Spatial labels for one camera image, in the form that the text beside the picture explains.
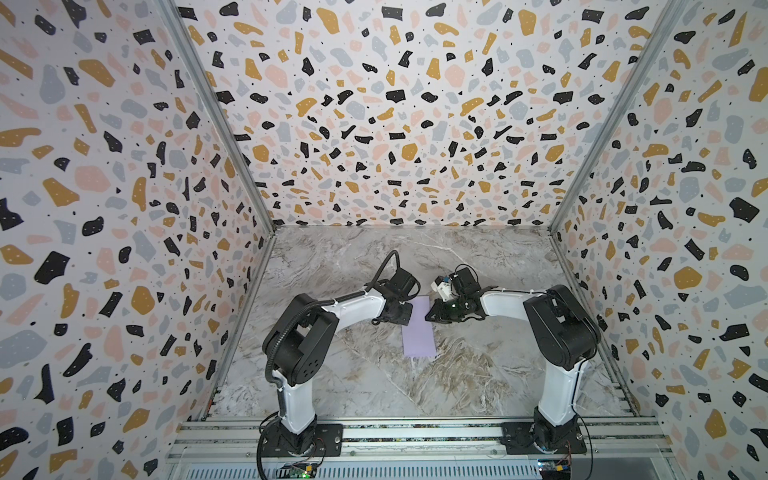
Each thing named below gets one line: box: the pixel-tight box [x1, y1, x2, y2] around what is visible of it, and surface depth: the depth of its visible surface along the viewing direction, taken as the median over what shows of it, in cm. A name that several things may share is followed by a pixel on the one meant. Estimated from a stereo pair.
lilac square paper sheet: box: [402, 295, 437, 357], surface depth 93 cm
